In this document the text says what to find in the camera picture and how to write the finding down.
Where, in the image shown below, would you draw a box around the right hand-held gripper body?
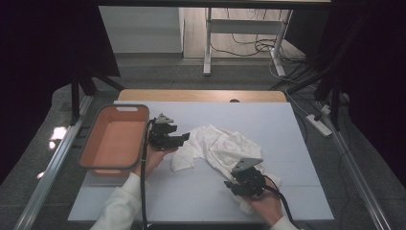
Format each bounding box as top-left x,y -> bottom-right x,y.
229,157 -> 267,197

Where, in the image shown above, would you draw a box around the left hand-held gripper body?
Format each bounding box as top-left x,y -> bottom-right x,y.
147,113 -> 179,151

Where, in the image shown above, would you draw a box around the white baby garment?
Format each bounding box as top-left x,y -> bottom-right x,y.
170,124 -> 282,215

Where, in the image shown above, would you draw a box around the orange basket with grey rim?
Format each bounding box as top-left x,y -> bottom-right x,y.
78,103 -> 151,178

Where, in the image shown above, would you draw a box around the person's left hand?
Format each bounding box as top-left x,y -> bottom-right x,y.
133,147 -> 178,186

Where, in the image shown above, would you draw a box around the person's right hand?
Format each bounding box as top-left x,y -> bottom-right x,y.
243,188 -> 283,228

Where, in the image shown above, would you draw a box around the wooden table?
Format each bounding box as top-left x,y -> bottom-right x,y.
118,88 -> 287,104

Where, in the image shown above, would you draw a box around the white table cover board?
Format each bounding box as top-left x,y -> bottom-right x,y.
67,100 -> 335,223

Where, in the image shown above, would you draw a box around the white power strip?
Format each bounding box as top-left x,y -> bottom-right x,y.
305,114 -> 333,138

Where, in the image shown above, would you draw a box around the black stand legs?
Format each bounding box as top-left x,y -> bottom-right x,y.
314,80 -> 343,132
70,75 -> 125,127

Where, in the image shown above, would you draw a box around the white cabinet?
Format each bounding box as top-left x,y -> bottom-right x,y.
99,6 -> 186,55

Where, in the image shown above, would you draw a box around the dark curtain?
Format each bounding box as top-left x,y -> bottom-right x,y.
283,0 -> 406,190
0,0 -> 122,186

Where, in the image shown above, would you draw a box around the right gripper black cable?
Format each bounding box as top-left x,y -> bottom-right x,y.
262,175 -> 301,230

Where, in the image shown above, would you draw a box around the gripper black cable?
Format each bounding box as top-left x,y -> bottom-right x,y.
140,118 -> 157,230
262,175 -> 301,230

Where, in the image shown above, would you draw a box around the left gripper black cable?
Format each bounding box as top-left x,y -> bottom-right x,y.
140,118 -> 157,230

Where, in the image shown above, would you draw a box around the white power cable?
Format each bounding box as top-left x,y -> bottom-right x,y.
284,90 -> 312,118

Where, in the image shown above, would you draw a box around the aluminium rail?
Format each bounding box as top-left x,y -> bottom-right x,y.
315,102 -> 392,230
12,95 -> 95,230

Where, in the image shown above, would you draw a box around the tangle of floor cables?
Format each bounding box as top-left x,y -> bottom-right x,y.
210,8 -> 307,65

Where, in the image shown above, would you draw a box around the white desk frame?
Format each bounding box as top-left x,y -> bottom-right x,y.
203,8 -> 293,78

